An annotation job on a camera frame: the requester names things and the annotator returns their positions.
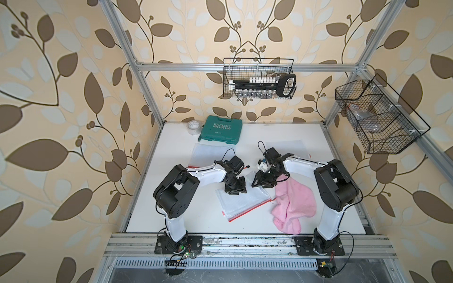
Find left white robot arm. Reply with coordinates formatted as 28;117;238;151
153;156;247;246

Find pink wiping cloth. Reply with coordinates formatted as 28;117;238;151
271;178;316;235

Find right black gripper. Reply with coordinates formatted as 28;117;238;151
251;167;282;188

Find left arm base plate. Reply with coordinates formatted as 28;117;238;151
154;234;203;255

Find black wire basket wall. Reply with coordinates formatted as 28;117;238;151
222;57;297;100
335;74;431;154

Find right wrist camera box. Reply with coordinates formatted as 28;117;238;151
263;147;282;166

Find aluminium front rail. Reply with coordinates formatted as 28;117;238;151
104;233;397;259

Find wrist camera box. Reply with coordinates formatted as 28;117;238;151
263;147;282;166
226;156;244;175

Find plastic bag in right basket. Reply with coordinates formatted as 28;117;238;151
349;103;380;132

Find black wire basket back wall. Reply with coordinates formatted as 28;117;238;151
222;57;297;100

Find clear tape roll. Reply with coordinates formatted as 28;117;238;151
186;120;202;136

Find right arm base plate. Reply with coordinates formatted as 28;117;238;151
293;236;346;256

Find black white tool in basket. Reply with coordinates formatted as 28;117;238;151
226;74;297;99

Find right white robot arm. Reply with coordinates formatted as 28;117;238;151
252;147;362;254

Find green plastic tool case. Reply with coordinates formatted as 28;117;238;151
198;116;243;145

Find black wire basket right wall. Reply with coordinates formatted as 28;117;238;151
335;74;431;154

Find stack of clear document bags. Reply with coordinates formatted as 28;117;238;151
188;145;235;168

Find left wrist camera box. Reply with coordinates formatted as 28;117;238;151
226;156;244;175

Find clear mesh document bag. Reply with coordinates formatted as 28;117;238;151
216;171;272;222

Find wiped clear document bag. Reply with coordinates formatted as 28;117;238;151
273;140;311;159

